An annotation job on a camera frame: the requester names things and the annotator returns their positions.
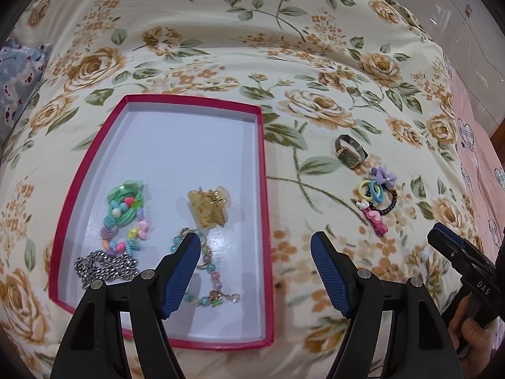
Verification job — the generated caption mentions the colorful candy bead bracelet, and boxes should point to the colorful candy bead bracelet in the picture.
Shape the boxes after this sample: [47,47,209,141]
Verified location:
[100,197,151,257]

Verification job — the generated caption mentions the pink heart print sheet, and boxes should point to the pink heart print sheet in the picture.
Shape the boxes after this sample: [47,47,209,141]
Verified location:
[442,51,505,269]

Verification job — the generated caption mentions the pastel crystal bead bracelet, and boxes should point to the pastel crystal bead bracelet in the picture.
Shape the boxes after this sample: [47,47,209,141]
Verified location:
[170,227,241,309]

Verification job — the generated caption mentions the blue bear print pillow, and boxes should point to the blue bear print pillow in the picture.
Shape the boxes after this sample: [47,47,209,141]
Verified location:
[0,41,54,127]

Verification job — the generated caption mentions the purple bow hair tie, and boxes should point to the purple bow hair tie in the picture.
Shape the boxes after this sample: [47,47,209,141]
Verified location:
[371,167,397,187]

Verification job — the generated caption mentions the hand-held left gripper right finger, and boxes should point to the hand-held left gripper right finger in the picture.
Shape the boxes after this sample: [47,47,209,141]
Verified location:
[310,232,462,379]

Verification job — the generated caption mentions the gold hair claw clip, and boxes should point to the gold hair claw clip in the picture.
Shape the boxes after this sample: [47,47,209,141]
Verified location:
[186,185,231,230]

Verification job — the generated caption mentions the gold square wristwatch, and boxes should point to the gold square wristwatch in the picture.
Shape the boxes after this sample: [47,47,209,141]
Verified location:
[335,134,369,170]

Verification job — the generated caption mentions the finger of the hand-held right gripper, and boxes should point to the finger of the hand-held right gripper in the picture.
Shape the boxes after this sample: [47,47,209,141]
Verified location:
[427,232,496,281]
[432,222,470,250]

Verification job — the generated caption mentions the red cardboard box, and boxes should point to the red cardboard box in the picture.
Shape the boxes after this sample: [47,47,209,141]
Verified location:
[48,94,275,351]

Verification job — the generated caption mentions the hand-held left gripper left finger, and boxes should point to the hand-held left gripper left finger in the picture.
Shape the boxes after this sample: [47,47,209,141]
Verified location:
[50,232,202,379]

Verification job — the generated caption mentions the mint green hair ties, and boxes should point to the mint green hair ties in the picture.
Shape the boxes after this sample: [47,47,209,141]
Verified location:
[106,179,146,227]

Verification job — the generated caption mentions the dark bead bracelet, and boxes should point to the dark bead bracelet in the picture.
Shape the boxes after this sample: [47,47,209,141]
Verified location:
[369,189,398,216]

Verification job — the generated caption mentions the silver chain necklace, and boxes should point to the silver chain necklace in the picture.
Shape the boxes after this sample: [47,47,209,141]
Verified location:
[74,250,140,290]

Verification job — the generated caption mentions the person's right hand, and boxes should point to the person's right hand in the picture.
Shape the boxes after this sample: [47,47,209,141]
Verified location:
[450,295,505,379]

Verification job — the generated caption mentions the floral print blanket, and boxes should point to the floral print blanket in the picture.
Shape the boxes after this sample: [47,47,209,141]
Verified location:
[0,0,505,379]

